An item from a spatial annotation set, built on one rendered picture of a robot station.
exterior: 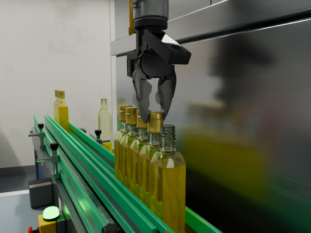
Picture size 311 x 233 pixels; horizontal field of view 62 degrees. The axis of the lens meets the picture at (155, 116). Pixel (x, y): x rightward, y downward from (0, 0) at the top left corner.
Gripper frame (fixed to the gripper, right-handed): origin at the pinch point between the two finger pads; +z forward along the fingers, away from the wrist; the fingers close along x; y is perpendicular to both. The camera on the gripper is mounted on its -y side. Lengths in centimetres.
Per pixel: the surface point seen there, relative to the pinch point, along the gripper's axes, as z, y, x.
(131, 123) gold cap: 2.9, 10.2, 1.2
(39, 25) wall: -75, 313, -9
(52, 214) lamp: 30.8, 27.6, 18.8
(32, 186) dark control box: 32, 55, 22
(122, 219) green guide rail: 24.4, 4.5, 6.3
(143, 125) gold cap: 2.7, 4.4, 0.7
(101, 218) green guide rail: 18.8, -2.5, 13.4
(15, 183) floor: 115, 292, 29
